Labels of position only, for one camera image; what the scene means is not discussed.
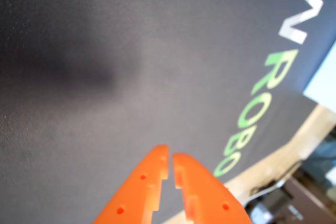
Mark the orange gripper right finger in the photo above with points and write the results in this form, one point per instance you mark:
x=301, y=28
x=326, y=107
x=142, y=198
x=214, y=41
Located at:
x=210, y=197

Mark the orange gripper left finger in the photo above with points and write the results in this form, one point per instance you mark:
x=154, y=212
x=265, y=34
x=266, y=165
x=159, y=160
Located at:
x=136, y=195

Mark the dark brown furniture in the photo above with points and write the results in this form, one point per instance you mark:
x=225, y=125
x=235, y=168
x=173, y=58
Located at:
x=312, y=203

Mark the dark mat with WOWROBO print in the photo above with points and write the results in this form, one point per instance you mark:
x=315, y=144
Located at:
x=131, y=51

